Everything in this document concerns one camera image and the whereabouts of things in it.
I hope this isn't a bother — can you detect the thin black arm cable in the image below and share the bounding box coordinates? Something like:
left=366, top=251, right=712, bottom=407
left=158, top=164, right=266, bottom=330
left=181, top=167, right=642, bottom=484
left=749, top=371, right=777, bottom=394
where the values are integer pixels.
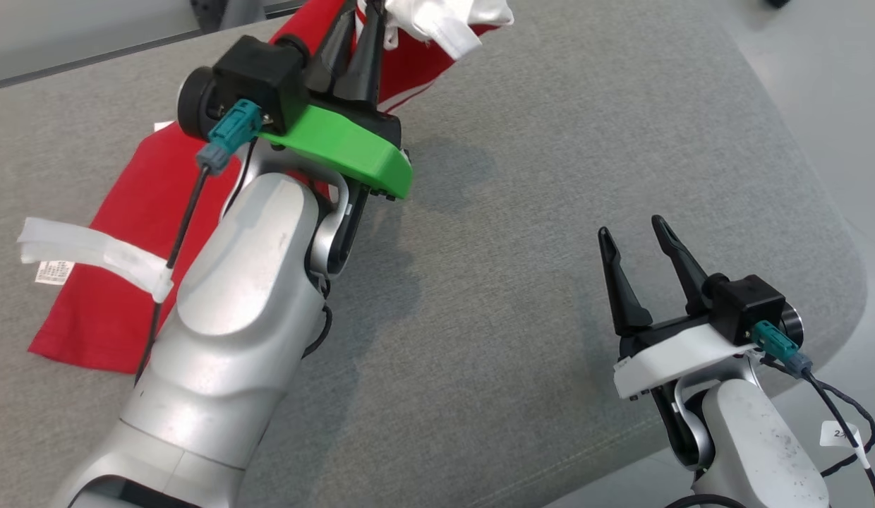
left=302, top=279, right=334, bottom=359

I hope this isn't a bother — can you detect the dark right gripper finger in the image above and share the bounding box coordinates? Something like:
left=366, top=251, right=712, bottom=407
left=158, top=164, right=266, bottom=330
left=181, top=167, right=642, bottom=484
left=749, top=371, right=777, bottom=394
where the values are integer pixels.
left=598, top=226, right=654, bottom=338
left=651, top=215, right=713, bottom=317

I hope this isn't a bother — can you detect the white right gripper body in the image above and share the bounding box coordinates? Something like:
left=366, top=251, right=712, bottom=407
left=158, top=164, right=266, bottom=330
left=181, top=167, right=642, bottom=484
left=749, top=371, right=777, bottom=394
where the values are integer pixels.
left=612, top=314, right=761, bottom=401

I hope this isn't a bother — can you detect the white tape strip tag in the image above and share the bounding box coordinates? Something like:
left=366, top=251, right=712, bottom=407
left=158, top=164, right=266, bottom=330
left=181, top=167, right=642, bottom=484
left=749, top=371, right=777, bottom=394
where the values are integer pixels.
left=18, top=217, right=176, bottom=304

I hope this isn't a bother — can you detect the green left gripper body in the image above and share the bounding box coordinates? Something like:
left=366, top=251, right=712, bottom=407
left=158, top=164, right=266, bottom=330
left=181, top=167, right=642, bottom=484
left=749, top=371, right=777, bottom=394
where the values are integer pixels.
left=258, top=99, right=414, bottom=202

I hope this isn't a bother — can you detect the dark grey floor object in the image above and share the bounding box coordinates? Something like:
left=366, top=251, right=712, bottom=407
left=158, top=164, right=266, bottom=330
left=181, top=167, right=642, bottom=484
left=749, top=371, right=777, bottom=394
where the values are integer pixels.
left=191, top=0, right=269, bottom=32

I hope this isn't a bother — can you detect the small white paper label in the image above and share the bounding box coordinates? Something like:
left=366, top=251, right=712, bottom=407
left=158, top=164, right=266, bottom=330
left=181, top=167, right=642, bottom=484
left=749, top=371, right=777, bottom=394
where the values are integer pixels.
left=820, top=421, right=870, bottom=470

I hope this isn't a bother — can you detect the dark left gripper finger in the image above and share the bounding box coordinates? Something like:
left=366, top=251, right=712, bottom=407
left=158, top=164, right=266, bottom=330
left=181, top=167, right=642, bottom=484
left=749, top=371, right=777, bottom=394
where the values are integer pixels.
left=307, top=0, right=358, bottom=96
left=337, top=0, right=387, bottom=108

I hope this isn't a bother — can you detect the grey fabric sofa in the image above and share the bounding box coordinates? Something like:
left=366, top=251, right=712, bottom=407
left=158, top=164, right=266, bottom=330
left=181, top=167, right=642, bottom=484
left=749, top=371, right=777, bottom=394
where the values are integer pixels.
left=0, top=0, right=869, bottom=508

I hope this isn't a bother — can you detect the red Bulls 23 jersey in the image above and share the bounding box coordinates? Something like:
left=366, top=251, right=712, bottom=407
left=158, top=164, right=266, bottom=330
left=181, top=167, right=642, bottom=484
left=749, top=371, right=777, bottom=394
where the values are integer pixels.
left=28, top=0, right=514, bottom=375

